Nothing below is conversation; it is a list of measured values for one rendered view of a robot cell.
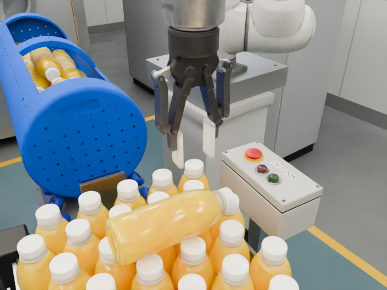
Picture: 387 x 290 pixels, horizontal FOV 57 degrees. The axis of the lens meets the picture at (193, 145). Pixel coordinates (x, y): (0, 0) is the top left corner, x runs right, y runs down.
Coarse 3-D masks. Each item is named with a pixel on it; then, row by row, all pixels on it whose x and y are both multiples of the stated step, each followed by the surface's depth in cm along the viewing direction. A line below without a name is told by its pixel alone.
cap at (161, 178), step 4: (156, 172) 70; (160, 172) 70; (164, 172) 70; (168, 172) 70; (156, 176) 69; (160, 176) 69; (164, 176) 69; (168, 176) 69; (156, 180) 69; (160, 180) 68; (164, 180) 68; (168, 180) 69; (156, 184) 69; (160, 184) 69; (164, 184) 69; (168, 184) 69
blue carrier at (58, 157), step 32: (0, 32) 128; (32, 32) 142; (0, 64) 111; (32, 96) 77; (64, 96) 72; (96, 96) 76; (128, 96) 84; (32, 128) 72; (64, 128) 75; (96, 128) 79; (128, 128) 83; (32, 160) 75; (64, 160) 79; (96, 160) 83; (128, 160) 87; (64, 192) 83
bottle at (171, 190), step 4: (152, 184) 71; (172, 184) 70; (152, 188) 71; (156, 188) 69; (160, 188) 69; (164, 188) 69; (168, 188) 70; (172, 188) 71; (176, 188) 72; (148, 192) 72; (152, 192) 70; (168, 192) 70; (172, 192) 70; (176, 192) 71; (148, 196) 71
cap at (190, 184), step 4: (192, 180) 68; (196, 180) 68; (184, 184) 67; (188, 184) 67; (192, 184) 67; (196, 184) 67; (200, 184) 67; (184, 188) 66; (188, 188) 66; (192, 188) 66; (196, 188) 66; (200, 188) 66
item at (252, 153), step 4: (252, 148) 76; (256, 148) 76; (248, 152) 75; (252, 152) 75; (256, 152) 75; (260, 152) 75; (248, 156) 74; (252, 156) 74; (256, 156) 74; (260, 156) 74
